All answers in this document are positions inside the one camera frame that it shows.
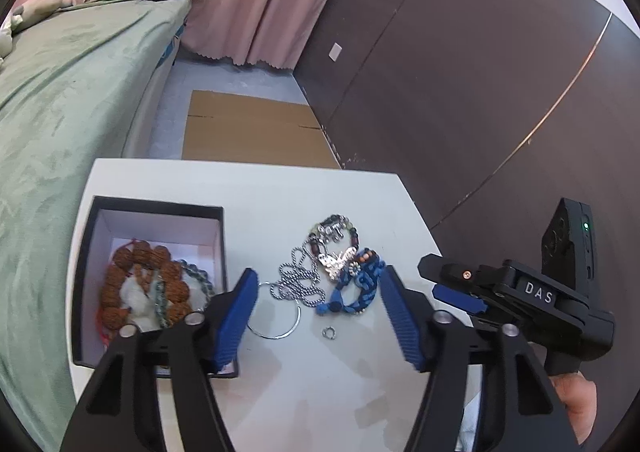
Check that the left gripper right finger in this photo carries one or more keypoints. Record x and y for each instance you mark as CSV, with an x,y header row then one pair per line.
x,y
519,407

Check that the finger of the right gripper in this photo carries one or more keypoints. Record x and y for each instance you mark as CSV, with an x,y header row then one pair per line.
x,y
463,278
465,302

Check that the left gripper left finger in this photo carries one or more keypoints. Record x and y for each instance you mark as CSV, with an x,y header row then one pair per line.
x,y
119,409

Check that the black jewelry box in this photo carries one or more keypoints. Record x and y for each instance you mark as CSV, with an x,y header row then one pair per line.
x,y
175,252

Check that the person's right hand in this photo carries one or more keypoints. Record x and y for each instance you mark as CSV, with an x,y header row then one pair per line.
x,y
579,397

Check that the silver butterfly pendant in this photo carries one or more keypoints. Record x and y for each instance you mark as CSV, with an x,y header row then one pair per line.
x,y
333,264

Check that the flattened cardboard sheet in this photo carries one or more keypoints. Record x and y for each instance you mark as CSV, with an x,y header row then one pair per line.
x,y
244,129

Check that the green bed blanket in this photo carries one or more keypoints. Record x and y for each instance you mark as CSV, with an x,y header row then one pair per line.
x,y
69,93

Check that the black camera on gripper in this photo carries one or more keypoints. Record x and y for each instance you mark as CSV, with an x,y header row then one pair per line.
x,y
568,247

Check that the white wall socket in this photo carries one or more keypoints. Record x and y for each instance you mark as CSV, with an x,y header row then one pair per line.
x,y
335,51

